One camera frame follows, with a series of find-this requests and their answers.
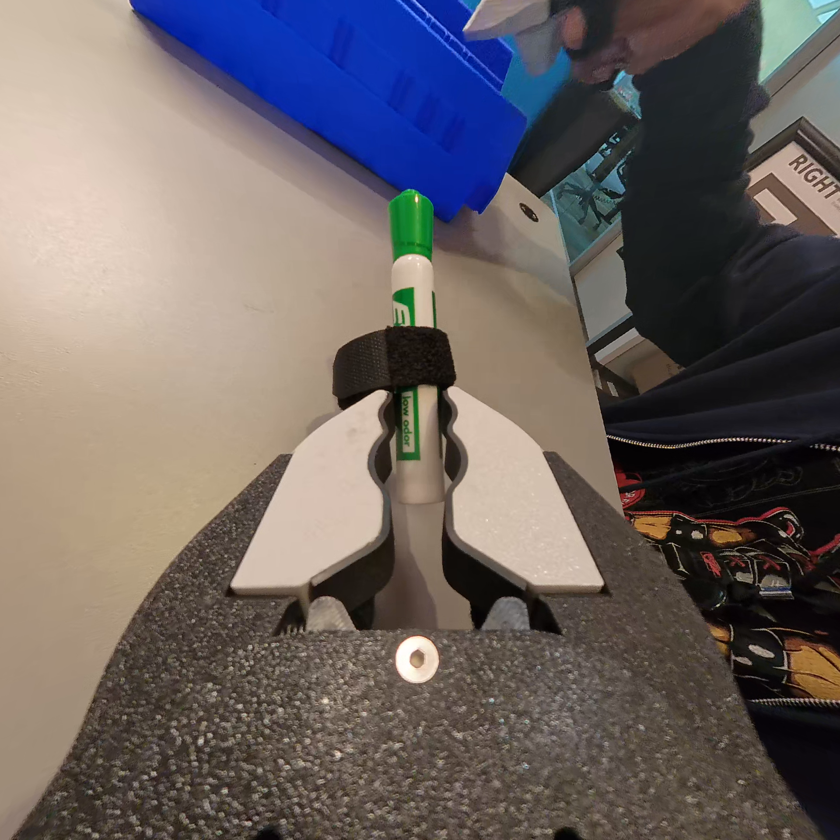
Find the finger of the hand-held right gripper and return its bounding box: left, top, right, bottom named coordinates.
left=462, top=0, right=574, bottom=74

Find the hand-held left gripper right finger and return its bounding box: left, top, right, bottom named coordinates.
left=443, top=388, right=607, bottom=595

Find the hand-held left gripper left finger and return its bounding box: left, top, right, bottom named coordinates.
left=230, top=390, right=399, bottom=598

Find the black velcro strap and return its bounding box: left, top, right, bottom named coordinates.
left=331, top=331, right=458, bottom=409

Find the large blue plastic bin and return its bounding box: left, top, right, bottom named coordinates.
left=129, top=0, right=530, bottom=223

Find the green marker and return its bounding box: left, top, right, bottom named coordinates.
left=386, top=189, right=448, bottom=508

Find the person's right hand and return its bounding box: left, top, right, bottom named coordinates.
left=552, top=0, right=752, bottom=88

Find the black office chair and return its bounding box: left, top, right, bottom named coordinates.
left=506, top=86, right=647, bottom=200

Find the framed wall sign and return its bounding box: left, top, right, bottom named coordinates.
left=743, top=119, right=840, bottom=240

